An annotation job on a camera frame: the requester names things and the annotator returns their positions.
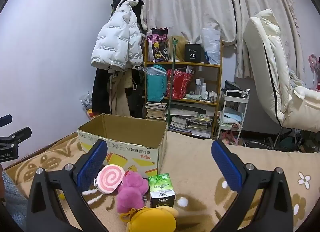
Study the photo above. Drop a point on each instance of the white puffer jacket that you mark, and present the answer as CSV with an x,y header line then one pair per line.
x,y
115,44

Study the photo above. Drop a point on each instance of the black bag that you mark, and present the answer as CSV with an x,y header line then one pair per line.
x,y
231,86

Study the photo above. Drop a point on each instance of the black hanging coat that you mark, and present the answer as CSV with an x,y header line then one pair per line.
x,y
101,91

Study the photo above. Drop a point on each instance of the teal paper bag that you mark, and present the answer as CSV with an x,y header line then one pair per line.
x,y
155,86

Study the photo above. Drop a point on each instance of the stack of old books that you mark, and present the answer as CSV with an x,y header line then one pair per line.
x,y
155,111

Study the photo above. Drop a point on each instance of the black hanging garment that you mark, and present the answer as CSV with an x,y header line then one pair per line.
x,y
137,96

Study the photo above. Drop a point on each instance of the red patterned gift bag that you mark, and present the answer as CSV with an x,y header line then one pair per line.
x,y
178,84

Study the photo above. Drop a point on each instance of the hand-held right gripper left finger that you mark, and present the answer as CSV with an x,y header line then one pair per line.
x,y
91,164

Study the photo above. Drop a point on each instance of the group of white cosmetic bottles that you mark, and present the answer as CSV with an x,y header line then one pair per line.
x,y
203,90

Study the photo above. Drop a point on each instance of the beige hanging coat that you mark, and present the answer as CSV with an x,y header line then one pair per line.
x,y
120,96

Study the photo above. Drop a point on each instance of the white trolley cart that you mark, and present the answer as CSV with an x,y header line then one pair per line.
x,y
243,106

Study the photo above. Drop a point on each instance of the green pole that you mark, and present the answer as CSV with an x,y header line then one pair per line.
x,y
171,91

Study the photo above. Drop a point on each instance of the patterned cartoon bag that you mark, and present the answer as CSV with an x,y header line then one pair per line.
x,y
157,46

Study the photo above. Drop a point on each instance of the yellow plush pouch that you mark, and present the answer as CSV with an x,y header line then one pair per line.
x,y
152,219

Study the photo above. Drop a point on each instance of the beige brown patterned blanket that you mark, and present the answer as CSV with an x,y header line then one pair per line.
x,y
195,161

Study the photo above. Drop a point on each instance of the green tissue pack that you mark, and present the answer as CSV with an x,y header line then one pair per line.
x,y
161,194

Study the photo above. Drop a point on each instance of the light blue knit cloth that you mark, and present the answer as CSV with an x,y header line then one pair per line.
x,y
13,197

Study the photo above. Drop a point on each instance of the translucent white plastic bag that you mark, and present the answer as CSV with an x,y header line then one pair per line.
x,y
211,44

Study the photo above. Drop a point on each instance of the black cardboard box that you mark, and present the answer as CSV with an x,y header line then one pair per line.
x,y
193,54

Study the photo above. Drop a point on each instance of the wooden shelf rack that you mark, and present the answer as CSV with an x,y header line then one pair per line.
x,y
183,63

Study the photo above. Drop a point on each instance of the pink desk fan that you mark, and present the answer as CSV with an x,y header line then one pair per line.
x,y
314,63

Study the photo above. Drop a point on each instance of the pink plush bear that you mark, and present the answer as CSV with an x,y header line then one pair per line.
x,y
131,189

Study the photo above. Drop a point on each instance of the pink swirl plush cushion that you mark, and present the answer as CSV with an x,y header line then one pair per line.
x,y
110,178

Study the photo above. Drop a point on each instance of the blond wig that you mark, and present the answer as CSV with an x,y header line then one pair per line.
x,y
178,49

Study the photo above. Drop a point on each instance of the pile of books and papers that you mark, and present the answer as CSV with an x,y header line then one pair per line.
x,y
192,121

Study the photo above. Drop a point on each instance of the light blue folded cloth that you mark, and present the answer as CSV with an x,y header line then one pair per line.
x,y
231,118

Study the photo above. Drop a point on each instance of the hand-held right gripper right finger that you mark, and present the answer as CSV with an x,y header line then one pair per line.
x,y
226,164

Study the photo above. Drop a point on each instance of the clear crumpled plastic bag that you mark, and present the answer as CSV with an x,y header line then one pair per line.
x,y
152,70

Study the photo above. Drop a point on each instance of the pile of small plush toys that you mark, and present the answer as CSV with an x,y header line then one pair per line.
x,y
228,136

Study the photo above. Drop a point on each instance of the cream padded chair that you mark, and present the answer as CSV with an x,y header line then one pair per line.
x,y
265,59

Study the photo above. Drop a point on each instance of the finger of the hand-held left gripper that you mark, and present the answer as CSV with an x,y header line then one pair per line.
x,y
6,120
20,135

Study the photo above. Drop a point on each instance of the plastic bag of toys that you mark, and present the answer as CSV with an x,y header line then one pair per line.
x,y
86,104

